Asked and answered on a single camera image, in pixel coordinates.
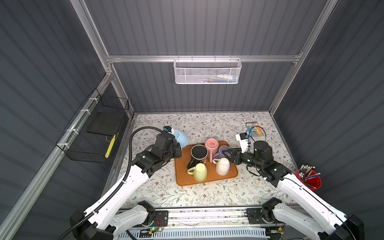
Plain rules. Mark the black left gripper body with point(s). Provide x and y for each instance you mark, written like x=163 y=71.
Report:
x=167 y=157

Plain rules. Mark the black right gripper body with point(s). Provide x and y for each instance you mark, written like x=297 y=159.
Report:
x=247 y=158

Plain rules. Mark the light blue mug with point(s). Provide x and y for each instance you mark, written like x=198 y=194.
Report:
x=181 y=138

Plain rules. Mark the black mug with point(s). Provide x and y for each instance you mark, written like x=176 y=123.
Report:
x=199 y=154

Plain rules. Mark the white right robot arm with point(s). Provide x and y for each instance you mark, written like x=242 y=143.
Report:
x=323 y=221

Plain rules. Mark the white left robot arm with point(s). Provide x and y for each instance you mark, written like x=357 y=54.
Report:
x=102 y=221

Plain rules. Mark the white mug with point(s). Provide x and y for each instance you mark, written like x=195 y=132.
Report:
x=222 y=166

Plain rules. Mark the light green mug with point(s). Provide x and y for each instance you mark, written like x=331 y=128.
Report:
x=199 y=172

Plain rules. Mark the purple mug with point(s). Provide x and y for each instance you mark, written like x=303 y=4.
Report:
x=220 y=153

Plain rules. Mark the pink mug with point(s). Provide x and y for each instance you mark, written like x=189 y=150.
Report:
x=212 y=146

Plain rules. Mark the orange wooden tray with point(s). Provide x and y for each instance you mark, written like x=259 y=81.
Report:
x=185 y=179

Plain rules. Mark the highlighter marker pack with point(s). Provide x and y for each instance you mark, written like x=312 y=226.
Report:
x=253 y=129

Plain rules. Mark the red pencil cup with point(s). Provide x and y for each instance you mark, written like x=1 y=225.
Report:
x=313 y=184

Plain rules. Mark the yellow marker in basket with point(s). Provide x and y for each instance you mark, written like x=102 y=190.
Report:
x=110 y=147

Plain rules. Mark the black foam pad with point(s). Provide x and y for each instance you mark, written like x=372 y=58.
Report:
x=105 y=124

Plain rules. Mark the markers in white basket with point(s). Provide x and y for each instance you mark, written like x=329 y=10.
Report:
x=220 y=79

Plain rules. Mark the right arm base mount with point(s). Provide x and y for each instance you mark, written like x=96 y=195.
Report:
x=261 y=216

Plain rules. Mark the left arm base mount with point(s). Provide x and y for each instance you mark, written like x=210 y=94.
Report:
x=158 y=218

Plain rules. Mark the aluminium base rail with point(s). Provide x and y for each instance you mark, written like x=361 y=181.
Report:
x=211 y=216

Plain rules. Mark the black wire wall basket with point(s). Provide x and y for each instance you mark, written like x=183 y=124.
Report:
x=79 y=145

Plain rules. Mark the white ventilated cable duct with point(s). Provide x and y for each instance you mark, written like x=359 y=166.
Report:
x=203 y=233

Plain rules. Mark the white wire wall basket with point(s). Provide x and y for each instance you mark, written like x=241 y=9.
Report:
x=188 y=71

